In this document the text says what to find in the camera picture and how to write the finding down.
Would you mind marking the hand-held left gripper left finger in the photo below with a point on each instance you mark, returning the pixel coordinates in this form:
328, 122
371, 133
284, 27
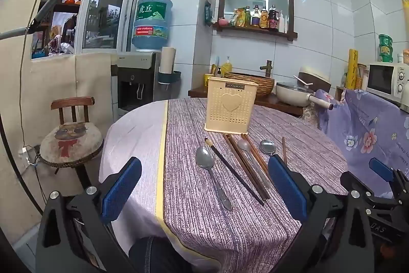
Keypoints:
121, 189

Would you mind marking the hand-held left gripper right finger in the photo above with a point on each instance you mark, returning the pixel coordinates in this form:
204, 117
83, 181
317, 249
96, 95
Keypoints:
287, 193

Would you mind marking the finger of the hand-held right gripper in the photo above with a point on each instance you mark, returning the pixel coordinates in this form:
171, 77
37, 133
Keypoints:
351, 180
380, 169

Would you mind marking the brown wooden chopstick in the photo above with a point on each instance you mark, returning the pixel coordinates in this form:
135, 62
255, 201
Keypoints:
244, 167
283, 150
249, 166
255, 154

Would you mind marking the black chopstick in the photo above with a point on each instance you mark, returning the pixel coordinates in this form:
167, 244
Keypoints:
235, 172

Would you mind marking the large metal spoon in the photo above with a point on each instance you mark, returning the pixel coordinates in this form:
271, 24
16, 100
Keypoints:
204, 158

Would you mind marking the cream plastic utensil holder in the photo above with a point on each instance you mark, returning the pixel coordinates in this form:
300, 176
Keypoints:
230, 113

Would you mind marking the purple floral cloth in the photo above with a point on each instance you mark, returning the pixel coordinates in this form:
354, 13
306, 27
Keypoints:
361, 122

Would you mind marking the white tablecloth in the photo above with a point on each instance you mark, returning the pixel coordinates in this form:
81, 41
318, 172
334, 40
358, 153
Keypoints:
134, 138

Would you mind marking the round cartoon chair cushion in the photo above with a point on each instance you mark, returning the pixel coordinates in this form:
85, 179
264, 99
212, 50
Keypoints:
70, 142

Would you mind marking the person's leg in dark pants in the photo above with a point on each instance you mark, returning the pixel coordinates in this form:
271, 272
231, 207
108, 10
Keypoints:
153, 255

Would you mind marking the purple striped tablecloth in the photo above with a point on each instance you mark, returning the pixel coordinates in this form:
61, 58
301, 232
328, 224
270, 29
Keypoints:
207, 228

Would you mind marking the white microwave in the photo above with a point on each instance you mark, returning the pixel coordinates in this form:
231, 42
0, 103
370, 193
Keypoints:
377, 78

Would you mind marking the wooden chair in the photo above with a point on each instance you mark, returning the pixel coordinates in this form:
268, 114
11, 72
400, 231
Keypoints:
72, 103

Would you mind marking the white power strip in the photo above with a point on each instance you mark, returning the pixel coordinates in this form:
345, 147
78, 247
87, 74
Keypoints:
25, 152

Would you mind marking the yellow roll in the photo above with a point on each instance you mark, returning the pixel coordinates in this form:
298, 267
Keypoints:
352, 68

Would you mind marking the woven basin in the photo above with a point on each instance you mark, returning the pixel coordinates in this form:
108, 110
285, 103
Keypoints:
265, 86

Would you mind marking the water dispenser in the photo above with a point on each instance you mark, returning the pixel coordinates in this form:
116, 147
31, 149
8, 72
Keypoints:
137, 81

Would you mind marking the brown and white rice cooker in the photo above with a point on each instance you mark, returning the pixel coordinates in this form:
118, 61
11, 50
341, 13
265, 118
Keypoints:
314, 76

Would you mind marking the stack of green cups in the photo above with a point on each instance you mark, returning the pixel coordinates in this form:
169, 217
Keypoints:
385, 49

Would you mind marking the bamboo style faucet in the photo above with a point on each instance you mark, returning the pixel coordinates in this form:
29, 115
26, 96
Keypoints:
266, 68

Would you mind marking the yellow cup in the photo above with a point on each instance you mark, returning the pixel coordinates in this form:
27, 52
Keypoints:
209, 81

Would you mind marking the paper towel roll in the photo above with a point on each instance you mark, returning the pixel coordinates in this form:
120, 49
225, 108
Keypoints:
167, 60

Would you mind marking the yellow soap dispenser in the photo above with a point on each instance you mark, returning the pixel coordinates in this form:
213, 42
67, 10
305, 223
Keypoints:
227, 68

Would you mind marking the blue water bottle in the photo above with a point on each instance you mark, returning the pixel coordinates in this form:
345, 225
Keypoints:
151, 23

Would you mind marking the small white bottle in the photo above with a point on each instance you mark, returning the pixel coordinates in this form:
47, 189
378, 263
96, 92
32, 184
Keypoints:
282, 23

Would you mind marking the dark sauce bottle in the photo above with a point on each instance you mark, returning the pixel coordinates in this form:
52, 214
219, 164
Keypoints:
255, 17
273, 18
263, 18

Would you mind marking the yellow seasoning bag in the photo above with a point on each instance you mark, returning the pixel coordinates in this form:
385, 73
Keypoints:
242, 17

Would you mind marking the pink dish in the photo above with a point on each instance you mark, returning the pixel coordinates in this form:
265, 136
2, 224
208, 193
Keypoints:
222, 23

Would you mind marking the sliding window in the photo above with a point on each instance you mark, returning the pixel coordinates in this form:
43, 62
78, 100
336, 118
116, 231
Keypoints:
105, 4

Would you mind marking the green hanging packet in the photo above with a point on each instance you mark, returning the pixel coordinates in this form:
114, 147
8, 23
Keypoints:
209, 13

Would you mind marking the teal wall holder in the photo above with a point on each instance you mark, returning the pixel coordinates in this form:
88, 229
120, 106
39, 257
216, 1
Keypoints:
169, 78

